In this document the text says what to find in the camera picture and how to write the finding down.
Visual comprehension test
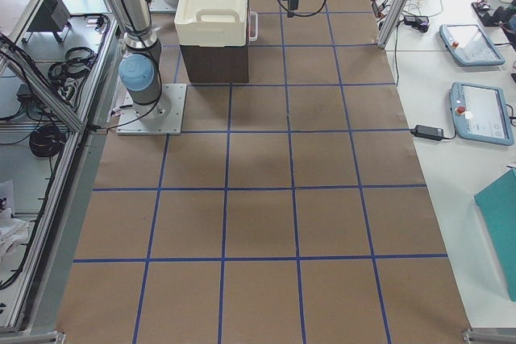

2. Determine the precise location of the dark wooden drawer cabinet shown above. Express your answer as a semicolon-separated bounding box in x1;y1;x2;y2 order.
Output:
179;19;249;84

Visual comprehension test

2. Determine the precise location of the cream plastic tray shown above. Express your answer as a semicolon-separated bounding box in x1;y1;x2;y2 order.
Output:
174;0;248;48

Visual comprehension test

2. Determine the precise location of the upper teach pendant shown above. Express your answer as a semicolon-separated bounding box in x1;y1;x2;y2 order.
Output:
439;24;506;67

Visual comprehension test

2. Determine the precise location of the teach pendant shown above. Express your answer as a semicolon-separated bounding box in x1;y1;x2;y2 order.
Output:
439;24;506;67
449;82;514;146

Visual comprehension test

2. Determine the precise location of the black power adapter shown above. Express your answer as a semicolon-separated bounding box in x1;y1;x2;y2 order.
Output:
410;125;444;141

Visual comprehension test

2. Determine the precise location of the lower teach pendant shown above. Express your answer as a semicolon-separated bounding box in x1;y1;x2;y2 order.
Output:
449;82;514;146

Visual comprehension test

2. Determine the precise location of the teal cardboard box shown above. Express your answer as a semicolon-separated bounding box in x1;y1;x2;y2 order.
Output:
474;168;515;302

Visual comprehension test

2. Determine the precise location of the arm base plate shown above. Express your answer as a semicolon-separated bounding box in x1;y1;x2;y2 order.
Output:
115;84;187;135

